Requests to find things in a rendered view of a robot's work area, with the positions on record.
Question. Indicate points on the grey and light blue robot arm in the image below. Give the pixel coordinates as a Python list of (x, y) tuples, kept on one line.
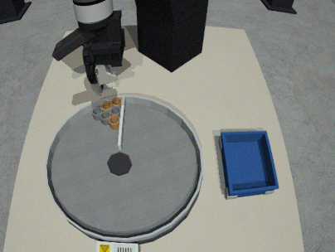
[(86, 14)]

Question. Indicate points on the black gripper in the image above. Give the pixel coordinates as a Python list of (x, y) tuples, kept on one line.
[(108, 39)]

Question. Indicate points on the grey metal bushing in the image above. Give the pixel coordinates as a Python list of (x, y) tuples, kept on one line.
[(114, 110), (103, 115), (96, 110)]

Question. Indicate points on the bronze bushing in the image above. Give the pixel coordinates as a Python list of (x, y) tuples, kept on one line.
[(116, 101), (106, 105), (112, 119)]

